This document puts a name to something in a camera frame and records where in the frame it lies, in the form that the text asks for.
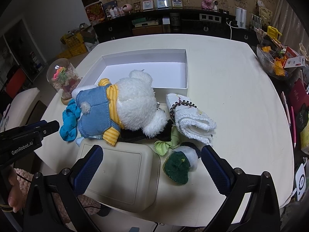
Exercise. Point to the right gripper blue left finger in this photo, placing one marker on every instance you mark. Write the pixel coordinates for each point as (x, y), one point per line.
(85, 168)

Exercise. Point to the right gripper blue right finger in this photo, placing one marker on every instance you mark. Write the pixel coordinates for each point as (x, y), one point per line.
(217, 168)

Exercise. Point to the light blue fabric bow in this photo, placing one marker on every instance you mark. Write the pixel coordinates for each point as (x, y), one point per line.
(79, 140)

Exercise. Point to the turquoise braided scrunchie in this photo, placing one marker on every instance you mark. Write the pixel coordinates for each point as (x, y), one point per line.
(70, 117)

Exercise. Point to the green white yellow pompom sock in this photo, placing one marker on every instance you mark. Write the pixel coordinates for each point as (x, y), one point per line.
(181, 161)

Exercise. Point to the white towel with chain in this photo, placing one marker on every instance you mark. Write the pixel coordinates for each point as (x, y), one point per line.
(189, 120)

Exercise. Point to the light green fabric bow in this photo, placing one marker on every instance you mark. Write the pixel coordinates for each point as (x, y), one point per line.
(162, 147)

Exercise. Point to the white plush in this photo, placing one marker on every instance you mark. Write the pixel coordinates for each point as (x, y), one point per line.
(108, 108)

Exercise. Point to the person's left hand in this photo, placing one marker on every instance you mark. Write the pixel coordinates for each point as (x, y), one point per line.
(15, 198)

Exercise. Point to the white chair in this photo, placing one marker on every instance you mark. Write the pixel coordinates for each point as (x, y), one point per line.
(21, 108)

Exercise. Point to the cream rectangular box lid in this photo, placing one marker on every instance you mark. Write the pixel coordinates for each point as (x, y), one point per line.
(128, 176)

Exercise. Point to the glass dome with flowers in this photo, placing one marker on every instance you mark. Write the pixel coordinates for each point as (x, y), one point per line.
(63, 77)

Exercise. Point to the yellow plastic crates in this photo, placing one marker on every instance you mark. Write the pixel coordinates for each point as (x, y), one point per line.
(74, 45)

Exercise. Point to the glass bowl with snacks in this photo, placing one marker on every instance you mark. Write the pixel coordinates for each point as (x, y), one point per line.
(271, 66)

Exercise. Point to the black tv cabinet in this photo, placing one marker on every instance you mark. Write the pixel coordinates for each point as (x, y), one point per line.
(175, 21)

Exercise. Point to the white appliance on cabinet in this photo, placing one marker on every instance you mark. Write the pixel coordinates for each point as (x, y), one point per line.
(241, 15)

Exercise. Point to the pink plush toy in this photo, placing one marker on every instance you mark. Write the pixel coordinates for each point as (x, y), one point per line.
(207, 4)

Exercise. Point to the picture frame with blue photo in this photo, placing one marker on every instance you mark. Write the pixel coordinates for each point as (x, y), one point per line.
(162, 4)

